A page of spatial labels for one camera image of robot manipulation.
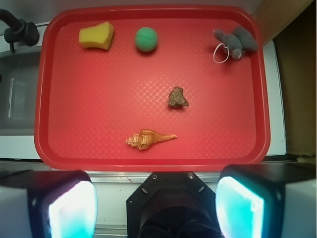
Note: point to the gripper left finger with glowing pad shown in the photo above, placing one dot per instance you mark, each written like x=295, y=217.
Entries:
x=47, y=204

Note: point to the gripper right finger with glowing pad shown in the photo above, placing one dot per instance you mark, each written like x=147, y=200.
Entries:
x=267, y=201

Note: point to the green foam golf ball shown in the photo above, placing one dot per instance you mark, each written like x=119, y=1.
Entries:
x=146, y=39

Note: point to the steel sink basin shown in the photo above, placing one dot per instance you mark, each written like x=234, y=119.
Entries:
x=18, y=92

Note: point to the orange spiral seashell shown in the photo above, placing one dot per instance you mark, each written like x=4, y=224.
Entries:
x=147, y=138

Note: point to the brown rock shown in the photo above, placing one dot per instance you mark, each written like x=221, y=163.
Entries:
x=176, y=98

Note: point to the red plastic tray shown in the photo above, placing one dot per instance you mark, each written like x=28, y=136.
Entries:
x=89, y=101

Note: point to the white rubber band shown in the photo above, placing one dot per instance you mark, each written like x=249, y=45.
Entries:
x=221, y=54

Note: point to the grey plush toy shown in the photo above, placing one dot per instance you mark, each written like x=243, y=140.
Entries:
x=238, y=42

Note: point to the black faucet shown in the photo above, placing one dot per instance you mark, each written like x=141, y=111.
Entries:
x=18, y=30

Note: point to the yellow sponge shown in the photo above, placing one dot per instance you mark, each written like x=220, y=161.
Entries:
x=99, y=36

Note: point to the black octagonal mount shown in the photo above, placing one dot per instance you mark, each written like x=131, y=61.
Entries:
x=172, y=205

